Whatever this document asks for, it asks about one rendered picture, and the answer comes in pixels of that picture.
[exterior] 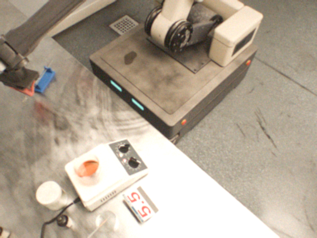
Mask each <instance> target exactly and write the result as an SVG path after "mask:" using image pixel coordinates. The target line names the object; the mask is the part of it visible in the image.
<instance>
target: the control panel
mask: <svg viewBox="0 0 317 238"><path fill-rule="evenodd" d="M120 144H129V145H130V146H129V148H128V152H127V153H121V152H119V150H118V146H119V145H120ZM109 147H110V148H111V150H112V151H113V153H114V154H115V156H116V158H117V159H118V161H119V162H120V163H121V165H122V166H123V168H124V169H125V171H126V172H127V174H128V175H129V176H131V175H134V174H136V173H139V172H141V171H144V170H146V169H148V167H147V166H146V165H145V163H144V162H143V160H142V159H141V158H140V156H139V155H138V153H137V152H136V151H135V149H134V148H133V147H132V145H131V144H130V142H129V141H128V140H127V139H124V140H121V141H118V142H115V143H111V144H109ZM120 154H122V156H120ZM131 157H133V158H134V159H136V160H138V161H140V165H139V166H138V168H136V169H134V168H131V167H130V166H129V165H128V161H129V159H130V158H131ZM123 160H126V162H124V161H123Z"/></svg>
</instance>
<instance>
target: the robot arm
mask: <svg viewBox="0 0 317 238"><path fill-rule="evenodd" d="M85 1H86V0H48V1H47V2H46V3H45V4H44V5H43V6H42V7H41V8H39V9H38V10H37V11H36V12H35V13H34V14H33V15H32V16H31V17H30V18H29V19H27V20H26V21H25V22H24V23H22V24H21V25H18V26H15V27H13V28H12V29H11V30H9V31H8V32H7V33H6V34H5V35H4V34H2V35H0V82H2V83H3V85H5V86H8V87H10V88H12V89H14V90H16V91H19V92H21V93H24V94H26V95H29V96H33V94H34V83H35V80H37V79H38V78H39V73H38V72H37V71H35V70H31V69H27V68H25V66H24V65H26V64H27V63H28V62H29V60H28V58H27V56H28V55H29V54H31V52H33V51H34V49H35V48H36V47H37V46H38V44H39V42H40V41H41V40H42V38H43V37H44V36H45V35H46V34H47V33H48V32H50V31H51V30H52V29H53V28H54V27H56V26H57V25H58V24H59V23H60V22H62V21H63V20H64V19H65V18H66V17H67V16H68V15H70V14H71V13H72V12H73V11H74V10H75V9H77V8H78V7H79V6H80V5H81V4H83V3H84V2H85ZM2 71H3V72H2ZM30 91H31V92H30Z"/></svg>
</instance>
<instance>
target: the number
mask: <svg viewBox="0 0 317 238"><path fill-rule="evenodd" d="M125 196H126V197H127V199H128V200H129V201H130V203H131V204H132V205H133V207H134V208H135V209H136V211H137V212H138V213H139V215H140V216H141V218H142V219H143V220H145V219H146V218H148V217H150V216H151V215H153V212H152V211H151V210H150V209H149V207H148V206H147V205H146V203H145V202H144V200H143V199H142V198H141V196H140V195H139V194H138V192H137V191H136V190H133V191H131V192H130V193H128V194H125Z"/></svg>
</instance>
